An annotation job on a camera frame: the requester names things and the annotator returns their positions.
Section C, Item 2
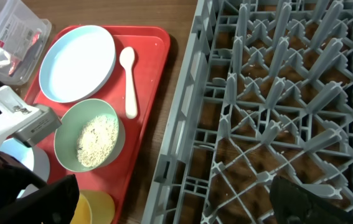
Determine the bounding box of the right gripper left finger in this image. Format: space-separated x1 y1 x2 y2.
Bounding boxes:
0 174 80 223

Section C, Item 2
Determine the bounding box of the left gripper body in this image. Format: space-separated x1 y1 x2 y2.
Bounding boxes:
0 152 46 208

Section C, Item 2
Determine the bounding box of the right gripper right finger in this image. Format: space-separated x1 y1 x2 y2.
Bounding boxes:
270 176 353 224

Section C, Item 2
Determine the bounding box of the small light blue bowl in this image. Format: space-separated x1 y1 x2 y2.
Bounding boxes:
0 138 50 198

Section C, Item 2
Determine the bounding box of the yellow plastic cup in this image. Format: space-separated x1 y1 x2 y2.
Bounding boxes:
70 190 115 224

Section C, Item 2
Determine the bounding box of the green bowl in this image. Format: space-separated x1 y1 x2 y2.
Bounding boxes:
54 99 126 172

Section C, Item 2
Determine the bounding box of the white rice pile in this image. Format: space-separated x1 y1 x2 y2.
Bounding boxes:
77 115 119 168

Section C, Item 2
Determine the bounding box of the red snack wrapper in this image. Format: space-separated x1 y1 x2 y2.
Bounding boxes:
8 29 42 77

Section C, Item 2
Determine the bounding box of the grey dishwasher rack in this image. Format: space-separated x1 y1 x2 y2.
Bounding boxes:
142 1 353 223

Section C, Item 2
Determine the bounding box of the clear plastic waste bin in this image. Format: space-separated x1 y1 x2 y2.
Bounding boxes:
0 0 52 86

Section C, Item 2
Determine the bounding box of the red serving tray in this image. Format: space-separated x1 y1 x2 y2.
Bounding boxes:
23 25 171 224

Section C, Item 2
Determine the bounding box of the light blue plate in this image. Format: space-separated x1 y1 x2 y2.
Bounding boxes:
39 25 116 103

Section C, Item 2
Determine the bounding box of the white plastic spoon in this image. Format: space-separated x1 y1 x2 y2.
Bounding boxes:
120 47 138 119

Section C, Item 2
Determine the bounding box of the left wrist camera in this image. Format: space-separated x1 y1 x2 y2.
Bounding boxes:
0 86 62 147

